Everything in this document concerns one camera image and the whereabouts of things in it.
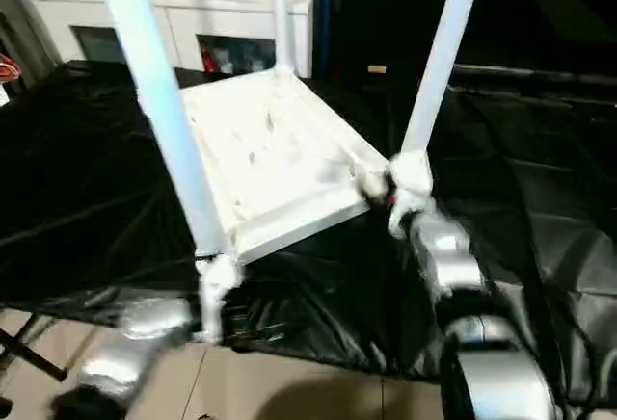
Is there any red wire bundle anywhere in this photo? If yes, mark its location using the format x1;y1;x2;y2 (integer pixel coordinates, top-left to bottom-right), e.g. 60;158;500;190
0;54;21;85

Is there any white glass-door cabinet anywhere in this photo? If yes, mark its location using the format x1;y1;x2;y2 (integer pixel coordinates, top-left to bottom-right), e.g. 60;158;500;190
29;0;319;80

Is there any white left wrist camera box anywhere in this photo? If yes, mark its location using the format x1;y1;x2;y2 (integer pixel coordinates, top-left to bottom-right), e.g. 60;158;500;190
197;254;242;344

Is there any black metal stand leg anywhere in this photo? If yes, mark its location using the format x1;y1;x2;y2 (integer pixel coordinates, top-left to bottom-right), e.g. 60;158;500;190
0;314;68;384

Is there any white plastic table leg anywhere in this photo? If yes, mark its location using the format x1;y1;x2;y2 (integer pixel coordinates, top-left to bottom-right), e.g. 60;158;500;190
397;0;489;186
92;0;238;263
269;0;297;76

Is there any black flat bar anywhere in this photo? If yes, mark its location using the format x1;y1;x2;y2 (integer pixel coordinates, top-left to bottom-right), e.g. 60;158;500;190
451;65;617;90

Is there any black plastic table mat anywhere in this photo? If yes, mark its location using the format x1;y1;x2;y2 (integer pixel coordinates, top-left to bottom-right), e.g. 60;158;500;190
0;59;617;382

